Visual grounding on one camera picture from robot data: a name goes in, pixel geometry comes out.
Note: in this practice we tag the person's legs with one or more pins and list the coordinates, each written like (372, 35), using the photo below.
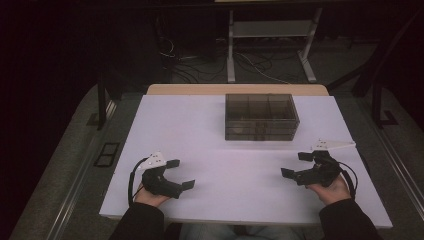
(213, 233)

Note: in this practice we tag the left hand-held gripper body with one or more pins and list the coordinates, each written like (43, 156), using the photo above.
(156, 181)

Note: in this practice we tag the grey metal stand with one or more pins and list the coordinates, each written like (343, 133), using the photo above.
(271, 29)

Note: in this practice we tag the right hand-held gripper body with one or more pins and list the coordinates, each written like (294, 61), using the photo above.
(320, 173)

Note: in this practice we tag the black floor socket frame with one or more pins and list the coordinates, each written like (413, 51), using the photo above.
(106, 155)

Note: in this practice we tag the dark metal stand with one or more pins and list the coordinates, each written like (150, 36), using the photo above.
(378, 100)
(101, 100)

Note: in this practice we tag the light wooden table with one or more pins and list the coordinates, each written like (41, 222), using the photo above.
(233, 90)

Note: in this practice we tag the person's right hand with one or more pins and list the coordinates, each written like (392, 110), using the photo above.
(333, 193)

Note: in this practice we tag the smoky transparent drawer organizer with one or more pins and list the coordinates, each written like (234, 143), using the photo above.
(230, 110)

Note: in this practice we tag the person's left hand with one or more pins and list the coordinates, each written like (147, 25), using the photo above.
(150, 199)

